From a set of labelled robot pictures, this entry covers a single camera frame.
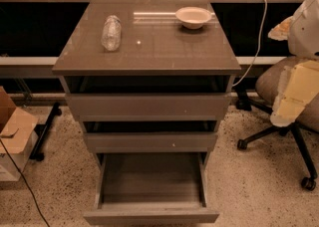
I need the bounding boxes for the grey middle drawer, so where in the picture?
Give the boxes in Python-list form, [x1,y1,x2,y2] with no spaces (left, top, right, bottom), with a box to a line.
[84,120,216,153]

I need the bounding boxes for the grey drawer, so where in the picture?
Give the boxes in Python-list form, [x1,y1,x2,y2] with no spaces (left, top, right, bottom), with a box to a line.
[84,120,216,153]
[63,75,231,121]
[84,152,218,225]

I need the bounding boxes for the white paper bowl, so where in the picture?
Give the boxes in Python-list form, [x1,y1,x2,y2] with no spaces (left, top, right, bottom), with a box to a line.
[175,7,211,30]

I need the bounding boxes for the black floor cable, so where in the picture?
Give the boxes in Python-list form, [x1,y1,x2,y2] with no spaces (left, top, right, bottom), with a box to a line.
[0,137,52,227]

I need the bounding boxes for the black stand foot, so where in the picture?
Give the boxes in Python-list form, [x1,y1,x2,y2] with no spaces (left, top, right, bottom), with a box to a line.
[30,103,62,161]

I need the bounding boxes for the cardboard box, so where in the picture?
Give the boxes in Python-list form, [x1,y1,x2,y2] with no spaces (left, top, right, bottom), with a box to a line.
[0,87,38,181]

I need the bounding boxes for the grey drawer cabinet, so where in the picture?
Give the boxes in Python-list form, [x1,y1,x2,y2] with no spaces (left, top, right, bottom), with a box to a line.
[52,0,242,165]

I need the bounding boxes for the grey top drawer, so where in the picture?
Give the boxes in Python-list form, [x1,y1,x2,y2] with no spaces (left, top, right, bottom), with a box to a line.
[63,75,231,121]

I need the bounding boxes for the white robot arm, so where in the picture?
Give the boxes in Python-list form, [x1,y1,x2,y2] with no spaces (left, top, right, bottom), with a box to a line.
[270,0,319,127]

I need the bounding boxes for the clear plastic bottle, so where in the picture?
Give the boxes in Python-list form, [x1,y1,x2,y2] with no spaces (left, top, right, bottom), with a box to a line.
[101,15,122,52]

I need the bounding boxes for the white hanging cable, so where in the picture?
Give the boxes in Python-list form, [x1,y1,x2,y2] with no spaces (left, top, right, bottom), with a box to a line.
[231,0,269,89]

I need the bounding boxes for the grey bottom drawer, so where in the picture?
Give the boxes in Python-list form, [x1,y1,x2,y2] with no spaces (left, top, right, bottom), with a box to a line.
[84,152,218,225]

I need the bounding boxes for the brown office chair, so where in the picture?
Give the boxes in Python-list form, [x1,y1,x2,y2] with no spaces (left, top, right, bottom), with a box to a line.
[236,57,319,191]

